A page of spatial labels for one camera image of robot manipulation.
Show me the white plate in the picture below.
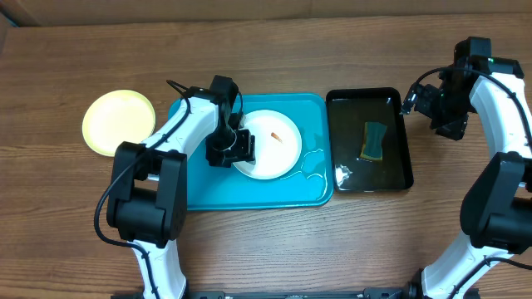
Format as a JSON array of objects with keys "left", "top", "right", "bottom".
[{"left": 234, "top": 110, "right": 303, "bottom": 179}]

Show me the green yellow sponge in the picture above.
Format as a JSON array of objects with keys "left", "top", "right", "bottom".
[{"left": 360, "top": 121, "right": 387, "bottom": 161}]

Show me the yellow-green plate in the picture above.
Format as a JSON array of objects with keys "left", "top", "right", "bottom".
[{"left": 82, "top": 90, "right": 155, "bottom": 157}]

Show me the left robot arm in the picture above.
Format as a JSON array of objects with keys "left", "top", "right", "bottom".
[{"left": 94, "top": 82, "right": 254, "bottom": 298}]

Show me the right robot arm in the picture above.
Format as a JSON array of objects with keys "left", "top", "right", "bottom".
[{"left": 401, "top": 55, "right": 531, "bottom": 298}]

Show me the teal plastic tray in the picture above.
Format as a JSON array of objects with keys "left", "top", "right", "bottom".
[{"left": 188, "top": 93, "right": 333, "bottom": 211}]

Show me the black water tray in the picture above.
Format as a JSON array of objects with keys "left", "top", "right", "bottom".
[{"left": 326, "top": 87, "right": 414, "bottom": 193}]

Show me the orange food scrap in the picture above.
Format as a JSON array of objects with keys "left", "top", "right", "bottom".
[{"left": 271, "top": 132, "right": 283, "bottom": 144}]

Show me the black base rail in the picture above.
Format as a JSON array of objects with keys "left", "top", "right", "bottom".
[{"left": 184, "top": 287, "right": 406, "bottom": 299}]

